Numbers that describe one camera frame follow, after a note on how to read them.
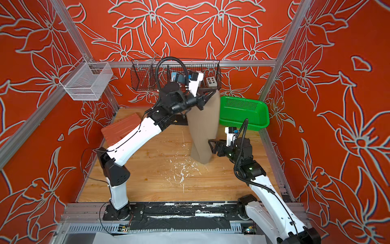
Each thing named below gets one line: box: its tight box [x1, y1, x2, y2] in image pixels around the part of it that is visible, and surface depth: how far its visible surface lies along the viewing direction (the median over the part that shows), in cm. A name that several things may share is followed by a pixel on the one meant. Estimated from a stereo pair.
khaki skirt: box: [186, 89, 221, 165], surface depth 70 cm
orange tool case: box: [101, 113, 142, 147], surface depth 102 cm
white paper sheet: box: [92, 231, 268, 244], surface depth 69 cm
